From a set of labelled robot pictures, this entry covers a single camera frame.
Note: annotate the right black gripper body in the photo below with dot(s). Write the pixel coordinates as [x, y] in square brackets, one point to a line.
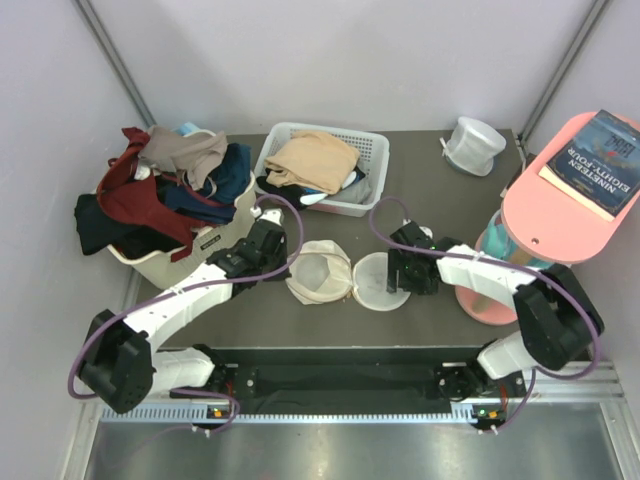
[408, 276]

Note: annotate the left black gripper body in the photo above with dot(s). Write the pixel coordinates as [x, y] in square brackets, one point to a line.
[272, 262]

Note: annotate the dark red bra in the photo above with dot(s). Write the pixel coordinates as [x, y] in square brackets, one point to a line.
[128, 174]

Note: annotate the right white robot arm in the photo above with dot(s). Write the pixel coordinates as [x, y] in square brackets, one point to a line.
[556, 319]

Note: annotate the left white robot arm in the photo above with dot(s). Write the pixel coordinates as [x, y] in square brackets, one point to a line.
[123, 361]

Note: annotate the cream laundry hamper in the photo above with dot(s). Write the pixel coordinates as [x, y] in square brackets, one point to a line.
[158, 268]

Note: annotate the black white sock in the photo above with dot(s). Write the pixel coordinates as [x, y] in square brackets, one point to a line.
[302, 197]

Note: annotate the teal item under table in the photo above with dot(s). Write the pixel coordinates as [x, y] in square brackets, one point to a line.
[497, 243]

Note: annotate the grey garment in basket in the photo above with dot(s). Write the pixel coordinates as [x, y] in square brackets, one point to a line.
[356, 193]

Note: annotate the beige folded garment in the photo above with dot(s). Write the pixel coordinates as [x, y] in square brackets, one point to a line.
[312, 159]

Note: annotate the taupe garment on hamper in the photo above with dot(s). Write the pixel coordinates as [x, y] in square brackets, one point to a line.
[193, 156]

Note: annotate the white perforated plastic basket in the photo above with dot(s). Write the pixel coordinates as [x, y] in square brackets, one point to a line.
[374, 152]

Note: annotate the pink two-tier side table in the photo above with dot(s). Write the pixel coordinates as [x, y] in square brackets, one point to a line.
[545, 223]

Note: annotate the black garment pile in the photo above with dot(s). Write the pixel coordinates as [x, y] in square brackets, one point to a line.
[142, 225]

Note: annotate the dark blue paperback book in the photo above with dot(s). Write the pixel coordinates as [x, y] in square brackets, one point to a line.
[598, 166]

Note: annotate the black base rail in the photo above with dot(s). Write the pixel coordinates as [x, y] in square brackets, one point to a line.
[356, 380]

